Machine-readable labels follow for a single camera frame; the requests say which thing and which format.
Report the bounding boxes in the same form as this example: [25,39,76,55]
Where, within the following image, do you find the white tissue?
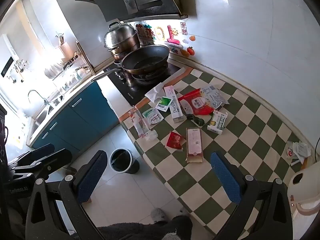
[145,81,166,103]

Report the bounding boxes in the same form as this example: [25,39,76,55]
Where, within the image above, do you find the green white medicine box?
[207,110,229,135]

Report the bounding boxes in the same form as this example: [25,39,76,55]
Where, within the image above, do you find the black glass gas stove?
[107,60,182,107]

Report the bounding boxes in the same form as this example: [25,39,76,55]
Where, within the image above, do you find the crumpled white paper scraps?
[286,141,312,166]

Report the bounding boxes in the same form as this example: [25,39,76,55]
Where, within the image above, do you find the colourful wall stickers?
[134,21,198,57]

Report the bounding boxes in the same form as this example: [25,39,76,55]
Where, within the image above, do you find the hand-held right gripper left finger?
[25,150,108,240]

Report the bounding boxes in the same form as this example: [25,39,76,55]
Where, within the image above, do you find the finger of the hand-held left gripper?
[16,143,55,166]
[12,148,73,178]

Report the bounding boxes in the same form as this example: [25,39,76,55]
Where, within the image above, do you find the white wall water heater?
[0,34,20,78]

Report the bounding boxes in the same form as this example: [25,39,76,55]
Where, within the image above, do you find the white round appliance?
[286,164,320,240]

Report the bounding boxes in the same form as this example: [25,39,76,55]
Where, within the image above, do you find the brown pink box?
[185,127,204,164]

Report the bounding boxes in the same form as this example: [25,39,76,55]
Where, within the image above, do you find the green white checkered mat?
[120,67,316,240]

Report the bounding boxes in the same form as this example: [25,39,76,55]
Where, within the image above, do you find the person's dark grey trouser legs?
[97,214,193,240]

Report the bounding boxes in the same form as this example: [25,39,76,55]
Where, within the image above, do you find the dish rack with bowls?
[43,54,91,93]

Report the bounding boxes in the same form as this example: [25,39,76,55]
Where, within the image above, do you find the person's grey fluffy slipper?
[150,207,168,223]

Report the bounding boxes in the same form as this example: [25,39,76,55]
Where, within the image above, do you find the stainless steel sink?
[29,97,63,136]

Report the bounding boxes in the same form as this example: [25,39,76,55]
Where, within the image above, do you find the black range hood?
[74,0,189,23]

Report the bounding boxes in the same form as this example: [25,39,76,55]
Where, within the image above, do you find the white utensil holder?
[54,31,72,58]

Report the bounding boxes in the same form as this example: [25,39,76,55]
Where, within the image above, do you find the blue kitchen cabinets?
[31,81,121,156]

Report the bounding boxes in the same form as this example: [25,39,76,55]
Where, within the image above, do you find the small red wrapper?
[166,131,186,151]

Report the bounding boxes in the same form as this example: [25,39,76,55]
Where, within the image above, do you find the stainless steel steamer pot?
[103,22,141,56]

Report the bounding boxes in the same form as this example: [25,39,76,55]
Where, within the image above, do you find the green white square sachet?
[155,96,175,112]

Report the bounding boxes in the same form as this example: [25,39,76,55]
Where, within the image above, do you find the long white toothpaste box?
[164,85,184,123]

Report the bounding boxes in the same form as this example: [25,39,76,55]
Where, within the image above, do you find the grey round trash bin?
[109,149,140,174]

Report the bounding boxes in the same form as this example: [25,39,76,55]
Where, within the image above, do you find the large red snack packet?
[178,88,216,116]

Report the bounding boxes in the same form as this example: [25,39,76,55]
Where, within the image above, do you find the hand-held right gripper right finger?
[210,151,293,240]

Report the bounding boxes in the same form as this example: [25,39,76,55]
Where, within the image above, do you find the white sachet with green stripe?
[142,108,164,125]

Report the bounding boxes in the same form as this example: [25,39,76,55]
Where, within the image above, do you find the clear plastic wrapper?
[128,107,158,141]

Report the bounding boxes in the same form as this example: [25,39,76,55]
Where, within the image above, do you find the curved steel faucet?
[27,89,50,106]

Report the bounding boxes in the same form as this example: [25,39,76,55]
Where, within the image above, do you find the large dark wok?
[121,44,171,72]

